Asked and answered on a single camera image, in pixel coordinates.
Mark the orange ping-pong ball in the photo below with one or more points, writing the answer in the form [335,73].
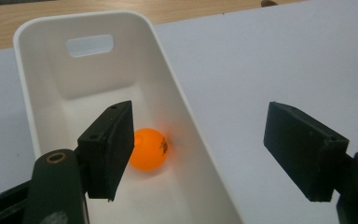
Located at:
[150,151]

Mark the small brown object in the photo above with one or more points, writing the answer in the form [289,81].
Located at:
[268,3]

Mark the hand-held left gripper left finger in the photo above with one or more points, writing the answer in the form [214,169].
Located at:
[108,155]

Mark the white plastic bin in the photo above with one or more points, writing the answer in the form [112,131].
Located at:
[84,84]

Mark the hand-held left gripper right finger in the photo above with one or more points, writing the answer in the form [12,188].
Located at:
[304,152]

